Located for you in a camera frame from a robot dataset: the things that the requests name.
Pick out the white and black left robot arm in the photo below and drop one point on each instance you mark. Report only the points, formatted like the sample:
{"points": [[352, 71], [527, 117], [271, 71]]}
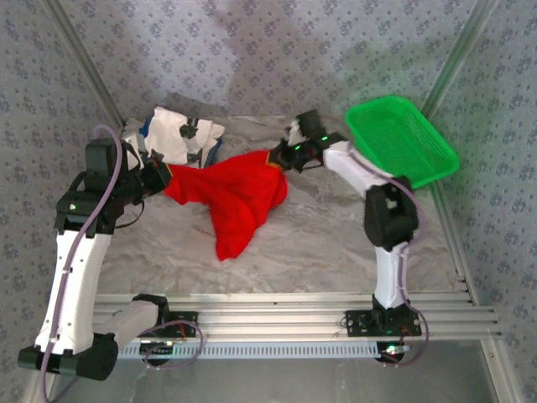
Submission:
{"points": [[75, 294]]}

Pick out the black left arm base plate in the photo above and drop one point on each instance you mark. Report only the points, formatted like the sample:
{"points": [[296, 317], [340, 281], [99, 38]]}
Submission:
{"points": [[184, 323]]}

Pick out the red t-shirt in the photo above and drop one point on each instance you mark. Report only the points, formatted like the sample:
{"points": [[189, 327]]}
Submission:
{"points": [[235, 189]]}

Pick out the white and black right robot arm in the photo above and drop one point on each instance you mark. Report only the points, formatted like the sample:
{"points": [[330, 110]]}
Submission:
{"points": [[352, 168]]}

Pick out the white t-shirt with black print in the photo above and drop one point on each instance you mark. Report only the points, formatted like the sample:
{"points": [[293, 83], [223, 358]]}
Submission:
{"points": [[168, 134]]}

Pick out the circuit board with LED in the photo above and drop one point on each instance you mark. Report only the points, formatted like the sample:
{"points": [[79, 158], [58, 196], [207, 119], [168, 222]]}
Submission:
{"points": [[157, 346], [394, 349]]}

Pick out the aluminium rail frame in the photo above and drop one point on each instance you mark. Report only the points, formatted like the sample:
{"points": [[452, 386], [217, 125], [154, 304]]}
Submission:
{"points": [[272, 315]]}

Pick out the aluminium corner post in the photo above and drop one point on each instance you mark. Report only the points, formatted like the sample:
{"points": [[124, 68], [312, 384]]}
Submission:
{"points": [[84, 63], [457, 54]]}

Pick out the aluminium side rail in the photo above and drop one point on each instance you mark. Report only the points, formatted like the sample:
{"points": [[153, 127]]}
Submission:
{"points": [[455, 252]]}

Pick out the green plastic basket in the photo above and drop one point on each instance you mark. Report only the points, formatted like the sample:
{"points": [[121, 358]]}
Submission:
{"points": [[394, 138]]}

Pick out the blue tray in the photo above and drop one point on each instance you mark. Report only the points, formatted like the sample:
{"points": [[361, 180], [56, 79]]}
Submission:
{"points": [[144, 127]]}

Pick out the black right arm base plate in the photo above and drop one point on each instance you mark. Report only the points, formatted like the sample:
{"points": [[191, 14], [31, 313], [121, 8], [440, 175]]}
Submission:
{"points": [[361, 325]]}

